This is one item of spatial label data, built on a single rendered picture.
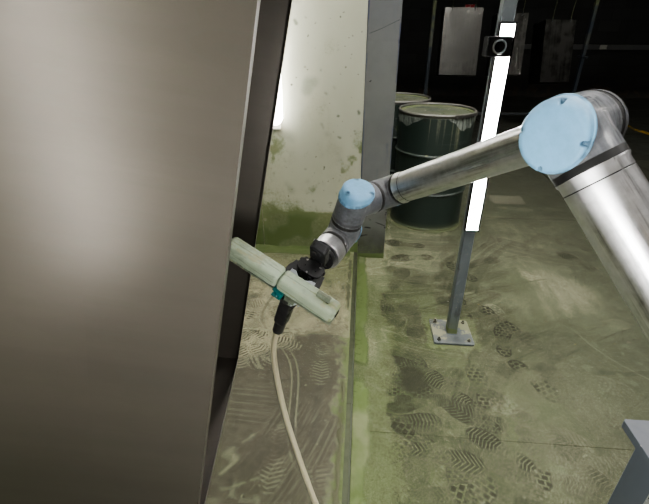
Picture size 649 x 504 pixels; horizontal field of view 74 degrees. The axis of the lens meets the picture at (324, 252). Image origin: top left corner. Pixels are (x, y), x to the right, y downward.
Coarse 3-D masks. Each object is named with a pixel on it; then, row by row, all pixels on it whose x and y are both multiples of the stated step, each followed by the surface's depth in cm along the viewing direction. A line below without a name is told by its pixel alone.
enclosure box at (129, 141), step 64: (0, 0) 39; (64, 0) 40; (128, 0) 40; (192, 0) 40; (256, 0) 40; (0, 64) 42; (64, 64) 42; (128, 64) 42; (192, 64) 42; (256, 64) 97; (0, 128) 45; (64, 128) 45; (128, 128) 45; (192, 128) 45; (256, 128) 104; (0, 192) 48; (64, 192) 48; (128, 192) 48; (192, 192) 48; (256, 192) 112; (0, 256) 52; (64, 256) 52; (128, 256) 52; (192, 256) 52; (0, 320) 56; (64, 320) 57; (128, 320) 57; (192, 320) 57; (0, 384) 62; (64, 384) 62; (128, 384) 62; (192, 384) 62; (0, 448) 68; (64, 448) 68; (128, 448) 69; (192, 448) 69
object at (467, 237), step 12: (504, 0) 152; (516, 0) 152; (504, 12) 154; (480, 120) 175; (468, 192) 190; (468, 240) 196; (468, 252) 199; (456, 264) 207; (468, 264) 202; (456, 276) 206; (456, 288) 208; (456, 300) 211; (456, 312) 215; (456, 324) 218
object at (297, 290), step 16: (240, 240) 103; (240, 256) 100; (256, 256) 101; (256, 272) 100; (272, 272) 99; (288, 272) 100; (288, 288) 98; (304, 288) 98; (288, 304) 101; (304, 304) 98; (320, 304) 96; (336, 304) 97; (288, 320) 110
